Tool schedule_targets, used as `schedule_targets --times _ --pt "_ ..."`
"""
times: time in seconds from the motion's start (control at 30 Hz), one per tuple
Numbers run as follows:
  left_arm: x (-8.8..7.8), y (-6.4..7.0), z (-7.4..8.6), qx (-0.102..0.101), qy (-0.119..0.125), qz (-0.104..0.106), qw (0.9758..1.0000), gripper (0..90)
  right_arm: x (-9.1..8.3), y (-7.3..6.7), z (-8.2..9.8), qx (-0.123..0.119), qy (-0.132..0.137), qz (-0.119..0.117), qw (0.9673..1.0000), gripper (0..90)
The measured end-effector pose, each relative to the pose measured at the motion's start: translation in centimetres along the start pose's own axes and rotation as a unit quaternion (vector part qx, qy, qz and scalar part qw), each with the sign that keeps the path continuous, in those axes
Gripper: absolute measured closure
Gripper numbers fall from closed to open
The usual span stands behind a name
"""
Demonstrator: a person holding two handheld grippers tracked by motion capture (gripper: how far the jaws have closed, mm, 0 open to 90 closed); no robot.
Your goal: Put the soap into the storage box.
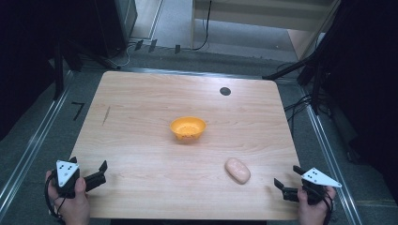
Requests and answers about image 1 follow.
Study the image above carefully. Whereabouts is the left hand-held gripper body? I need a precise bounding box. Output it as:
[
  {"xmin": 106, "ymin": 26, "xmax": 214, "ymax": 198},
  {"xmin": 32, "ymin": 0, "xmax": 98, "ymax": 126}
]
[{"xmin": 51, "ymin": 158, "xmax": 87, "ymax": 200}]

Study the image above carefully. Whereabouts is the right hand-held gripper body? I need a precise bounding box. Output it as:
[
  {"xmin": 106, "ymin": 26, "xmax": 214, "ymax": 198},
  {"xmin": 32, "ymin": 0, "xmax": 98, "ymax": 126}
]
[{"xmin": 300, "ymin": 167, "xmax": 343, "ymax": 206}]

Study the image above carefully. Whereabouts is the person's right hand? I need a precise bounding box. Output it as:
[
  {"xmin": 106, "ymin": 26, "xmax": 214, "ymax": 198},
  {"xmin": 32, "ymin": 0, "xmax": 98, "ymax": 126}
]
[{"xmin": 297, "ymin": 186, "xmax": 338, "ymax": 225}]

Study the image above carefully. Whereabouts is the person's left hand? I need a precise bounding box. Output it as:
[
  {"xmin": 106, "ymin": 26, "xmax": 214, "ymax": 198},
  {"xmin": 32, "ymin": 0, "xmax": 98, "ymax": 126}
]
[{"xmin": 44, "ymin": 170, "xmax": 91, "ymax": 225}]

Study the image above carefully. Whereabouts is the pink oval soap bar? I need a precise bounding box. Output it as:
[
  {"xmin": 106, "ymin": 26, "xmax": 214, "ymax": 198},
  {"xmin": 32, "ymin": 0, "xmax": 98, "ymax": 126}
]
[{"xmin": 224, "ymin": 157, "xmax": 252, "ymax": 185}]

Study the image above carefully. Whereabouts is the black metal stand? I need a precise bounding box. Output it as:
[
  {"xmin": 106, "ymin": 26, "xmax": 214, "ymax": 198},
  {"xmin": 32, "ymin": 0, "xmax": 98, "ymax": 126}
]
[
  {"xmin": 51, "ymin": 37, "xmax": 121, "ymax": 101},
  {"xmin": 262, "ymin": 51, "xmax": 329, "ymax": 116}
]

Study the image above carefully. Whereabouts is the orange plastic bowl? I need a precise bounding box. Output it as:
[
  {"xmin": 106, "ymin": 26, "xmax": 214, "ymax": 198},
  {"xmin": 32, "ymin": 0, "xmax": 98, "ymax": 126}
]
[{"xmin": 169, "ymin": 116, "xmax": 207, "ymax": 142}]

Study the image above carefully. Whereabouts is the dark cabinet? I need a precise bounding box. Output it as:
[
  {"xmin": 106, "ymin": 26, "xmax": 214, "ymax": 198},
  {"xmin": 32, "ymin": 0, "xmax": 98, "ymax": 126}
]
[{"xmin": 93, "ymin": 0, "xmax": 139, "ymax": 59}]

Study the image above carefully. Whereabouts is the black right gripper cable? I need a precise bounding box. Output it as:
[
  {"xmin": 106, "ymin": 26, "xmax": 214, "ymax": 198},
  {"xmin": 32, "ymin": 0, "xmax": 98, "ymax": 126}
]
[{"xmin": 313, "ymin": 187, "xmax": 334, "ymax": 225}]

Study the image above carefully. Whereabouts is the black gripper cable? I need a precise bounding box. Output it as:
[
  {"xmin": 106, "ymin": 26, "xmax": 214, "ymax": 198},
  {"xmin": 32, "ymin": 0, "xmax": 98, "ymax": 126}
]
[
  {"xmin": 43, "ymin": 178, "xmax": 68, "ymax": 225},
  {"xmin": 313, "ymin": 187, "xmax": 334, "ymax": 225}
]

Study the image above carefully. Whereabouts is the silver floor rail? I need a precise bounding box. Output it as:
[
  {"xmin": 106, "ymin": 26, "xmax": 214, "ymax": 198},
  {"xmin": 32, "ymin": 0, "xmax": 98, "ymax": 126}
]
[
  {"xmin": 0, "ymin": 70, "xmax": 75, "ymax": 217},
  {"xmin": 299, "ymin": 85, "xmax": 364, "ymax": 225}
]

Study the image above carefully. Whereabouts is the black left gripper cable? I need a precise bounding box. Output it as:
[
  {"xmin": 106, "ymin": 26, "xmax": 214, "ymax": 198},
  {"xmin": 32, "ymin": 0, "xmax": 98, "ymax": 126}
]
[{"xmin": 43, "ymin": 178, "xmax": 68, "ymax": 225}]

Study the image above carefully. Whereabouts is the black floor cables bundle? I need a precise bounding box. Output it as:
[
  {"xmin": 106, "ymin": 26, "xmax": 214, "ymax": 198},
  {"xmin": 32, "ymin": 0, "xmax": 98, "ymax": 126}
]
[{"xmin": 283, "ymin": 93, "xmax": 332, "ymax": 132}]

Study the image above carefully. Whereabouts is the white floor cable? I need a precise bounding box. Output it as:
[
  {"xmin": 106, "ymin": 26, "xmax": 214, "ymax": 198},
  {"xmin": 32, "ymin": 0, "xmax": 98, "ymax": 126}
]
[{"xmin": 113, "ymin": 42, "xmax": 135, "ymax": 68}]

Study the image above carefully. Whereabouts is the black hanging cable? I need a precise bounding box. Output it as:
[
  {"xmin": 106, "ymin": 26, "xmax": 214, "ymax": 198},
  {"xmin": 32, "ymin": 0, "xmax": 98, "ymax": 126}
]
[{"xmin": 191, "ymin": 0, "xmax": 213, "ymax": 52}]

